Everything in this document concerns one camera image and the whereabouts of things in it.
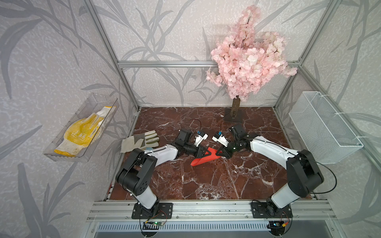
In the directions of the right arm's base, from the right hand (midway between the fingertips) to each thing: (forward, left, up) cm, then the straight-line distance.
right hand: (217, 152), depth 85 cm
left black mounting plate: (-28, +30, -6) cm, 42 cm away
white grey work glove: (+14, +45, -8) cm, 48 cm away
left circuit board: (-34, +34, -11) cm, 49 cm away
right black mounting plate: (-28, -20, -8) cm, 35 cm away
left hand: (-2, +5, +1) cm, 5 cm away
